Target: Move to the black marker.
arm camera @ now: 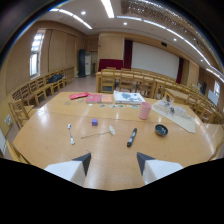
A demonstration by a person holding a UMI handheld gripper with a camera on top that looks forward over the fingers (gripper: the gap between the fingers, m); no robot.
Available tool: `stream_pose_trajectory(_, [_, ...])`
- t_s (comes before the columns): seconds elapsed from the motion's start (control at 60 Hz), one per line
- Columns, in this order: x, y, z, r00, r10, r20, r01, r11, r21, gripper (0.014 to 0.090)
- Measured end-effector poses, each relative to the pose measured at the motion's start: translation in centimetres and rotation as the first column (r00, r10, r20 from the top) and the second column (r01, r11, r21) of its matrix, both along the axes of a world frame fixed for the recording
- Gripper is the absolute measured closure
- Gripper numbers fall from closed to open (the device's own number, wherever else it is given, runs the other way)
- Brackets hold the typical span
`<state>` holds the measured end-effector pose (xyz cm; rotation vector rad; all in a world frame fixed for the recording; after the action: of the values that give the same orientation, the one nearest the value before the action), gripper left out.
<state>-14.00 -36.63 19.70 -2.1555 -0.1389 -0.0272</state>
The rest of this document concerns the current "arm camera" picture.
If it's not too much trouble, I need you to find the black marker pen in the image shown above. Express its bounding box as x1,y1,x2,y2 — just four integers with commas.
126,127,138,148

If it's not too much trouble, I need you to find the metal spoon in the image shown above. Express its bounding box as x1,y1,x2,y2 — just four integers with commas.
67,123,76,146

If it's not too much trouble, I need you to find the small black bowl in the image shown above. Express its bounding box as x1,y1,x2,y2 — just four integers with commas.
154,123,169,137

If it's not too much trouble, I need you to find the thin white brush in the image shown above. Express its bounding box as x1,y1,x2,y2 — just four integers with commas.
80,125,117,140

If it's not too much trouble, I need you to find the beige cloth mat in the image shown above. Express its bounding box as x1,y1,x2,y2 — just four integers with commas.
151,100,197,134

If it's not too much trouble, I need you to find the pink plastic cup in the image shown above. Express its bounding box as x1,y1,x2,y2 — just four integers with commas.
138,101,153,121

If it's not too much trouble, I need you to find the clear plastic packet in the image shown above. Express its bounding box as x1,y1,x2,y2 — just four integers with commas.
155,100,188,118

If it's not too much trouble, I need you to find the red flat pouch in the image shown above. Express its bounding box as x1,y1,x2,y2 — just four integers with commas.
69,91,91,101

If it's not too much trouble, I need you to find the red book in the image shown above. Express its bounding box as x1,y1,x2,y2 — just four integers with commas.
85,94,103,104

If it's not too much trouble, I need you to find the wooden chair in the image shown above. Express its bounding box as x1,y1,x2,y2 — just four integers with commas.
138,74,156,99
8,98,35,130
100,68,116,94
118,70,135,93

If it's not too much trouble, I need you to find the white illustrated book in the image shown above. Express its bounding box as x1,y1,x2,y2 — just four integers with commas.
113,90,146,106

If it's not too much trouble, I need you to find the orange book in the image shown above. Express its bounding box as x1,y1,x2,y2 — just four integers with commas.
100,94,114,104

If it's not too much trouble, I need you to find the black bag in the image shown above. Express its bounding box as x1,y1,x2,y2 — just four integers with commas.
46,73,64,85

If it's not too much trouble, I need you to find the black tall speaker cabinet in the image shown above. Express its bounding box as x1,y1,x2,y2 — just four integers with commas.
77,48,87,79

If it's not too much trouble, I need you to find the white air conditioner unit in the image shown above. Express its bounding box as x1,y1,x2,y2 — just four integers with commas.
84,51,92,77

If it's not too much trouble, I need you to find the white projection screen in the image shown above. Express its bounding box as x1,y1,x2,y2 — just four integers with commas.
130,41,180,80

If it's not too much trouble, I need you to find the red covered podium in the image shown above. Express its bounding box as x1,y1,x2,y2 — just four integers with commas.
97,58,124,72

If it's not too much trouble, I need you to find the dark red curtain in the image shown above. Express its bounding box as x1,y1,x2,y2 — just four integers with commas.
123,39,134,70

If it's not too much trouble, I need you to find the window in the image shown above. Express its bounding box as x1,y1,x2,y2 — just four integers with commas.
29,29,46,79

